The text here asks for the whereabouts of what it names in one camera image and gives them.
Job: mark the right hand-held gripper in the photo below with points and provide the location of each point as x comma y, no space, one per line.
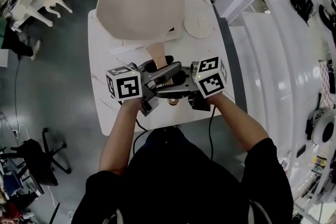
210,78

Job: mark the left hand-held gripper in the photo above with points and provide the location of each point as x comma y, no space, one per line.
126,86

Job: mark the white induction cooktop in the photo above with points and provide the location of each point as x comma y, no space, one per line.
172,36

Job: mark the person's right forearm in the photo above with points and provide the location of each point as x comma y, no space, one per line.
236,123

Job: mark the person's left forearm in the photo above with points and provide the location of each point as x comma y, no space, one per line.
118,139

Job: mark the white round plate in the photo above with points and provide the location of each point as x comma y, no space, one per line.
198,25

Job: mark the white metal shelving rack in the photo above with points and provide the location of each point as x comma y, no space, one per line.
262,47

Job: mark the person's black shirt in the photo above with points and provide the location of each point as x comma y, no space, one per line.
183,186

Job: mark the small dark phone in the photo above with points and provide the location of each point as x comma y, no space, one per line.
284,164

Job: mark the small black box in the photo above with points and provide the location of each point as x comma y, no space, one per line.
301,151

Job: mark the white round device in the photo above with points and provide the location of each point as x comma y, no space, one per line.
319,126

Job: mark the black bag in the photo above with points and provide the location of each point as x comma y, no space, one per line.
302,2

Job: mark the black swivel office chair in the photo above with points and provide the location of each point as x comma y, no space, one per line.
39,165

